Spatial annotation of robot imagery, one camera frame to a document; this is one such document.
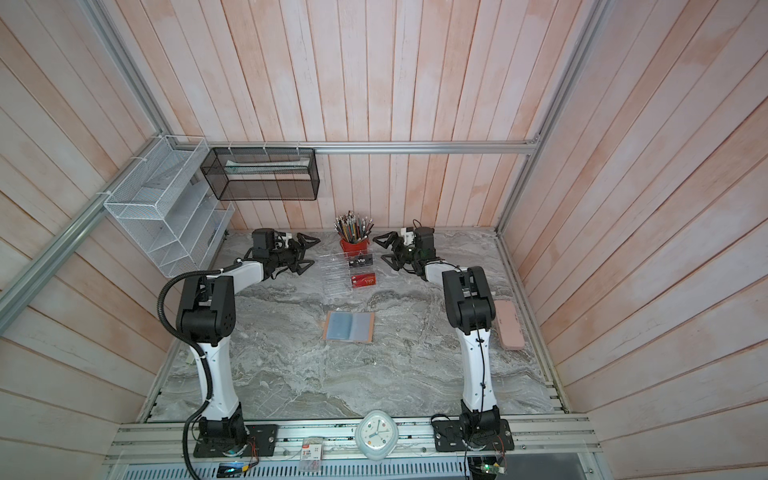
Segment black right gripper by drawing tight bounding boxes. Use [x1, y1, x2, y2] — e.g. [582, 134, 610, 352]
[375, 232, 422, 270]

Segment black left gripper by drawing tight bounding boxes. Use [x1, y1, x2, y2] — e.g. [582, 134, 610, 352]
[269, 232, 321, 274]

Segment red credit card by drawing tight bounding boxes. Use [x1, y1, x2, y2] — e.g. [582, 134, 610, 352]
[350, 272, 376, 288]

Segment pink card holder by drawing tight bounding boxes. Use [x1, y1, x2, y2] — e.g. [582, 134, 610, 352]
[322, 310, 377, 345]

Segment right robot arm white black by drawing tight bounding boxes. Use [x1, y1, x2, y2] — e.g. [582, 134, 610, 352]
[373, 226, 501, 438]

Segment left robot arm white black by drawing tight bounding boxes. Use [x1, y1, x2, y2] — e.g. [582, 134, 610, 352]
[173, 228, 320, 444]

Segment red pencil cup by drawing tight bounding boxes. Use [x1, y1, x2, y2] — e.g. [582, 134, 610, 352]
[339, 238, 369, 257]

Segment bundle of coloured pencils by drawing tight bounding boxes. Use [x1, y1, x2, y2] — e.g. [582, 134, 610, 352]
[335, 211, 374, 244]

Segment clear acrylic organizer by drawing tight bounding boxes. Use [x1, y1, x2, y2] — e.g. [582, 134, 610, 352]
[317, 253, 376, 297]

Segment pink case on table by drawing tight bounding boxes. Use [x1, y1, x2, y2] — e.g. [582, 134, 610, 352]
[495, 300, 525, 350]

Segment white analog clock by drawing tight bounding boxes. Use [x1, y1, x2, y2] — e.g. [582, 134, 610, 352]
[354, 410, 399, 461]

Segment small red white box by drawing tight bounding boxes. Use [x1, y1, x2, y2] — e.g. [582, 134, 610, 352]
[298, 437, 324, 474]

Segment left blue circuit board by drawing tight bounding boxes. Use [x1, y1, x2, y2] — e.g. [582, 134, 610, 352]
[216, 462, 249, 479]

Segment green circuit board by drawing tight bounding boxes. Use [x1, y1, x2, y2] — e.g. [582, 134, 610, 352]
[466, 457, 506, 480]

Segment black wire mesh basket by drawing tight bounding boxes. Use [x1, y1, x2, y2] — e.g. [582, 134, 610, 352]
[201, 146, 320, 201]

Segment white wire mesh shelf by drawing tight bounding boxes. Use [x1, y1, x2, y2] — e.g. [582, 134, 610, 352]
[105, 135, 234, 278]

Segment aluminium frame rail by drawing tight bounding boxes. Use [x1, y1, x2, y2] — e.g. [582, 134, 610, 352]
[206, 140, 538, 155]

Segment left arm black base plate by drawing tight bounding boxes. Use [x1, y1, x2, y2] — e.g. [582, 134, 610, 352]
[193, 421, 278, 458]

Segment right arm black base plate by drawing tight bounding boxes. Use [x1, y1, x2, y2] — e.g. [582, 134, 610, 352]
[430, 416, 515, 453]

